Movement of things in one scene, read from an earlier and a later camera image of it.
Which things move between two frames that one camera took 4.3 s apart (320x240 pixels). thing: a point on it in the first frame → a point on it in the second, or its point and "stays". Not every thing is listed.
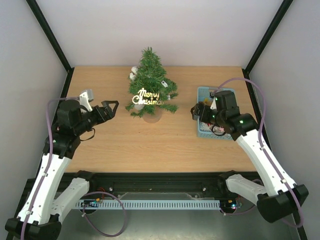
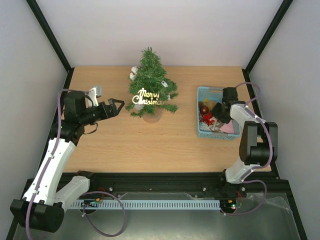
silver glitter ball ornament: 139,106 stays
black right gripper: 198,112 → 217,113
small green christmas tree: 148,87 stays
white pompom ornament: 134,70 stays
